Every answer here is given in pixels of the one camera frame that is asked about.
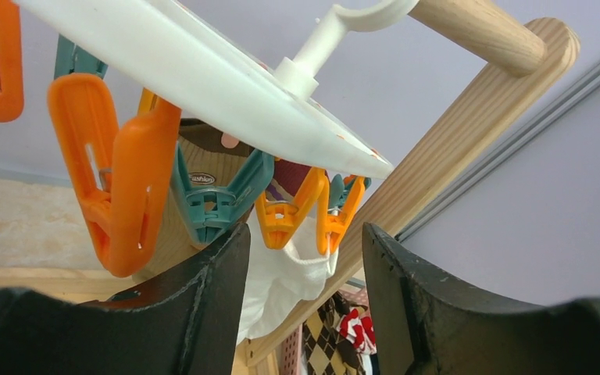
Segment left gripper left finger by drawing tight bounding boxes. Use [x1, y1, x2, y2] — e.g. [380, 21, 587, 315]
[0, 223, 250, 374]

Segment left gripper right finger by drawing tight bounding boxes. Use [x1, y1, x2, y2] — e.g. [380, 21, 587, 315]
[362, 223, 600, 374]

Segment white round clip hanger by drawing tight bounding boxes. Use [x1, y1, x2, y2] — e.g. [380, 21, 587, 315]
[20, 1, 415, 179]

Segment teal clip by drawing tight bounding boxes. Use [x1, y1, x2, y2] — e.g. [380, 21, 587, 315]
[170, 146, 274, 245]

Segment brown argyle socks in basket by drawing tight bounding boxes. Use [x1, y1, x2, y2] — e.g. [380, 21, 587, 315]
[302, 293, 378, 374]

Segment orange clip holding sock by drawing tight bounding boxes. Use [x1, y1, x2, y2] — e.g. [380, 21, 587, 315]
[255, 167, 329, 250]

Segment white hanging sock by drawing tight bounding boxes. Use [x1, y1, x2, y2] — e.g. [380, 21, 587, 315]
[236, 214, 338, 344]

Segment pink laundry basket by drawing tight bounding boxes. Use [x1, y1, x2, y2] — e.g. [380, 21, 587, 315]
[280, 288, 369, 374]

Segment tan hanging sock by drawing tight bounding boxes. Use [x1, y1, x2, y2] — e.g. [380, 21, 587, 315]
[132, 118, 253, 283]

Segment dark red hanging sock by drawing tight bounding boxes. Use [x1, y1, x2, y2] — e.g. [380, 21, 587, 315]
[266, 159, 311, 200]

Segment wooden drying rack frame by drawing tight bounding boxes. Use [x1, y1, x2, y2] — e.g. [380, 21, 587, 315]
[0, 0, 581, 375]

